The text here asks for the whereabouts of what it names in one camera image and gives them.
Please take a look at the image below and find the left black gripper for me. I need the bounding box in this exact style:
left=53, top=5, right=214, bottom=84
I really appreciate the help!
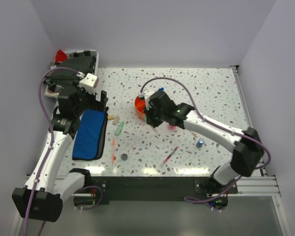
left=73, top=80, right=108, bottom=117

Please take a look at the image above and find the green capped white marker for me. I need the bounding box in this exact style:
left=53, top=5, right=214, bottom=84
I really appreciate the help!
left=144, top=116, right=160, bottom=137

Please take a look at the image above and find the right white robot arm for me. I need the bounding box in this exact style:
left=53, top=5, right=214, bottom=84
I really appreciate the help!
left=138, top=90, right=264, bottom=193

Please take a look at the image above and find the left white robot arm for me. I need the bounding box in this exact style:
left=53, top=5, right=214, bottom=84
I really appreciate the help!
left=12, top=86, right=108, bottom=222

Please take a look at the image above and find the orange round desk organizer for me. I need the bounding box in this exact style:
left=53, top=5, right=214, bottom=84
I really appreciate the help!
left=134, top=96, right=146, bottom=121

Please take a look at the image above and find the beige speckled eraser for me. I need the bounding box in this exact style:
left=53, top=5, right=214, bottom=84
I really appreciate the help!
left=113, top=116, right=119, bottom=125

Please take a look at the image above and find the white bin with dark cloth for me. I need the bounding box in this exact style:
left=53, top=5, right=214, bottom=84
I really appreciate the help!
left=43, top=50, right=99, bottom=98

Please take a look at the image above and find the blue fabric pencil pouch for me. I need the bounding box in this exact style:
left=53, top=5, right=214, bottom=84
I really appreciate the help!
left=72, top=110, right=108, bottom=161

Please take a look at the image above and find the mint green highlighter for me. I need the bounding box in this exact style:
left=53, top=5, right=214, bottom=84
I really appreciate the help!
left=115, top=121, right=124, bottom=136

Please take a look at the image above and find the orange pink pen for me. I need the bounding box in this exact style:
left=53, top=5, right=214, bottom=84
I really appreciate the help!
left=112, top=138, right=116, bottom=164

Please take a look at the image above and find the blue round stamp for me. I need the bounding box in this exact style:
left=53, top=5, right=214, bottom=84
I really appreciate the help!
left=196, top=138, right=205, bottom=148

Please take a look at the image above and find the red clear pen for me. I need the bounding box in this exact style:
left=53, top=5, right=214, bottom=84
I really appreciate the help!
left=160, top=147, right=178, bottom=167

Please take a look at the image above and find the red cloth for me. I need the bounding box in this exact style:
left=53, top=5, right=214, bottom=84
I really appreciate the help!
left=54, top=50, right=68, bottom=63

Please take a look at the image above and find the grey round sharpener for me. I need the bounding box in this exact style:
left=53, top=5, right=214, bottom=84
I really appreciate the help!
left=121, top=153, right=128, bottom=161

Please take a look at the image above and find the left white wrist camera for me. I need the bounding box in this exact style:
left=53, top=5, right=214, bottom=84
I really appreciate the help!
left=79, top=73, right=99, bottom=91

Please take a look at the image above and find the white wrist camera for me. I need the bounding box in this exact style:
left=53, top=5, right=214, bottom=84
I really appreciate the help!
left=79, top=73, right=99, bottom=91
left=138, top=89, right=154, bottom=110

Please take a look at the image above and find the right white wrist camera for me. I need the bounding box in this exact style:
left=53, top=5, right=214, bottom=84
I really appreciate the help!
left=138, top=89, right=154, bottom=110

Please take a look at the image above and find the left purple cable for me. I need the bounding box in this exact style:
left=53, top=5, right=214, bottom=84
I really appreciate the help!
left=23, top=68, right=104, bottom=236

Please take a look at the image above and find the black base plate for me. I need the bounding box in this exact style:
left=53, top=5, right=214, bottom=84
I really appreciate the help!
left=76, top=177, right=238, bottom=210

